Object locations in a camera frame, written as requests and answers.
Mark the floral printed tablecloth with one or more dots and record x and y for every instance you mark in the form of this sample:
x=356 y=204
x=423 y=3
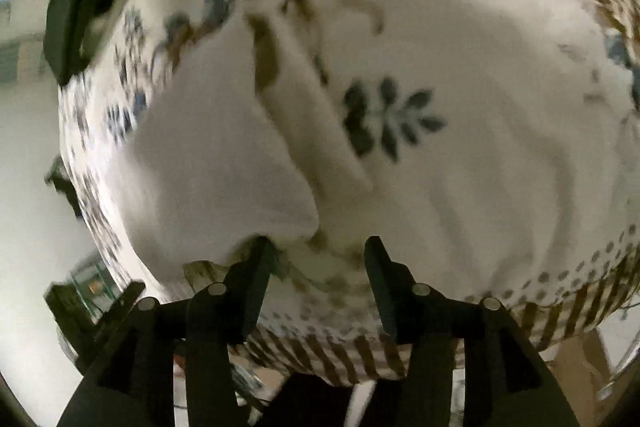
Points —
x=95 y=177

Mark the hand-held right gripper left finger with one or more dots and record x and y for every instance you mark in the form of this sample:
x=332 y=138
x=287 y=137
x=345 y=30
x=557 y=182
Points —
x=260 y=263

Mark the black box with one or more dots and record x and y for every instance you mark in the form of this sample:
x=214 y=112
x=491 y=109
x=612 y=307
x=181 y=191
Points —
x=70 y=312

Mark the white garment with leaf print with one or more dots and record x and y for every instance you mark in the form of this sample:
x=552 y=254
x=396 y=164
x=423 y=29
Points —
x=450 y=187

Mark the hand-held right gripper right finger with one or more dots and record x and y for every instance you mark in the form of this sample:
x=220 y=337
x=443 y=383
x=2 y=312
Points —
x=376 y=259

